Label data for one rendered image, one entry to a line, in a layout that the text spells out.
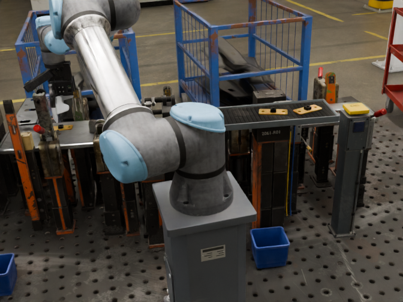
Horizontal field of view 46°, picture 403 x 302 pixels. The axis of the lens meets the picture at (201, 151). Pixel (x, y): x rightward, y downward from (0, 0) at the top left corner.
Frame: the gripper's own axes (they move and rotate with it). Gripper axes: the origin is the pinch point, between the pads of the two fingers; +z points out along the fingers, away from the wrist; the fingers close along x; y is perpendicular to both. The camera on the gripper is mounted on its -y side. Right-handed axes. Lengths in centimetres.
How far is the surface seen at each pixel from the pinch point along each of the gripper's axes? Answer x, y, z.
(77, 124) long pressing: 2.6, 5.7, 5.2
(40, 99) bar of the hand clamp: -23.1, 0.7, -15.1
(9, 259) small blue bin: -45, -13, 28
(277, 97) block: 8, 84, 3
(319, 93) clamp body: 11, 102, 4
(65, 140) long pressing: -10.9, 3.0, 5.2
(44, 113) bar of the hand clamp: -21.5, 0.5, -9.7
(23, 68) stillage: 158, -52, 27
